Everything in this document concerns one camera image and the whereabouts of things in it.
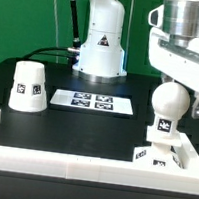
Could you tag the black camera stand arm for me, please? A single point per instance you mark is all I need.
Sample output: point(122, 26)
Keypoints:
point(76, 40)

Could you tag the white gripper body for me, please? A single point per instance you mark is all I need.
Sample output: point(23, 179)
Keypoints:
point(180, 63)

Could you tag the white lamp base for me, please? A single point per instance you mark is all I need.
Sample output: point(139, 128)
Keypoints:
point(159, 152)

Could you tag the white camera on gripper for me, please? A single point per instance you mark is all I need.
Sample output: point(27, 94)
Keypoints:
point(155, 17)

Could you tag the white marker tag board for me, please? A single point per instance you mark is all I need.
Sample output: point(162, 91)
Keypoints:
point(91, 101)

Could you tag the white U-shaped frame wall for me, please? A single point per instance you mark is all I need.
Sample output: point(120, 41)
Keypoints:
point(75, 167)

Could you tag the white lamp shade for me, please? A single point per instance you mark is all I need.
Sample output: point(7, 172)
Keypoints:
point(28, 91)

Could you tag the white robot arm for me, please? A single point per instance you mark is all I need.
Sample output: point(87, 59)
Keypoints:
point(173, 43)

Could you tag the white lamp bulb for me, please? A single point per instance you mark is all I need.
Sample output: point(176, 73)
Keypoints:
point(170, 102)

